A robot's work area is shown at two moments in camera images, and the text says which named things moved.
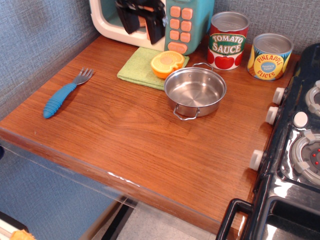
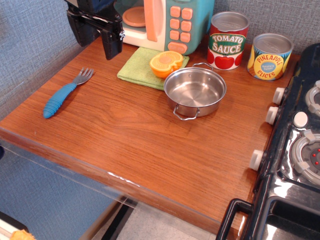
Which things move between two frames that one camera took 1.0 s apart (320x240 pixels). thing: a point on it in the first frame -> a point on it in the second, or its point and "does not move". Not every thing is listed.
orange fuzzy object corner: [21, 235] does not move
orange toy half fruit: [163, 63] does not move
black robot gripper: [127, 10] -> [102, 13]
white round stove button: [300, 119] does not move
